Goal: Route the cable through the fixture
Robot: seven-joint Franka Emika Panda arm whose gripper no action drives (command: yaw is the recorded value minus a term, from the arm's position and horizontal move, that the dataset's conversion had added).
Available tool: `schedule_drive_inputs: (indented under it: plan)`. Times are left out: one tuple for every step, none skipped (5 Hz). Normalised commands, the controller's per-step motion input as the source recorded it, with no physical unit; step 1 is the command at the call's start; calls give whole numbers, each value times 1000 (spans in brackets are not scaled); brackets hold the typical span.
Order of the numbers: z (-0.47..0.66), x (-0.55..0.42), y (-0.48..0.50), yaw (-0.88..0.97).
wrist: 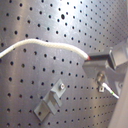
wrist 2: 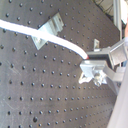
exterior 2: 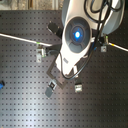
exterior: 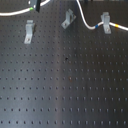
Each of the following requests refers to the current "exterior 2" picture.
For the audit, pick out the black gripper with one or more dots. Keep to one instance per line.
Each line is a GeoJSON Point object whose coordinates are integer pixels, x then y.
{"type": "Point", "coordinates": [54, 73]}

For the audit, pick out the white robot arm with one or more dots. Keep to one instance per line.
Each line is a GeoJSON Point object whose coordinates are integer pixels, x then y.
{"type": "Point", "coordinates": [84, 23]}

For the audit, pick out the blue object at edge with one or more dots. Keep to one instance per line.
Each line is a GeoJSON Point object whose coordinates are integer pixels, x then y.
{"type": "Point", "coordinates": [1, 85]}

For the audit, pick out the black perforated breadboard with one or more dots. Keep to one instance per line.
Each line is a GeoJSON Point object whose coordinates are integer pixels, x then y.
{"type": "Point", "coordinates": [102, 103]}

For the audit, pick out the grey cable clip bottom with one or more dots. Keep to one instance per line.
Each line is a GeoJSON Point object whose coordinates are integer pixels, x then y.
{"type": "Point", "coordinates": [78, 87]}

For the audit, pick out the grey cable clip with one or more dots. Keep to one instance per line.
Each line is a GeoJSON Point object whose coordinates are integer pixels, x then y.
{"type": "Point", "coordinates": [40, 53]}
{"type": "Point", "coordinates": [105, 43]}
{"type": "Point", "coordinates": [78, 87]}

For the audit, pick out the grey cable clip left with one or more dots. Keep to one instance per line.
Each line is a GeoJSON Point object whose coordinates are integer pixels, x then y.
{"type": "Point", "coordinates": [40, 53]}

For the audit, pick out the grey cable clip right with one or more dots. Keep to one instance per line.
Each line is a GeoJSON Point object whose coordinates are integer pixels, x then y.
{"type": "Point", "coordinates": [105, 43]}

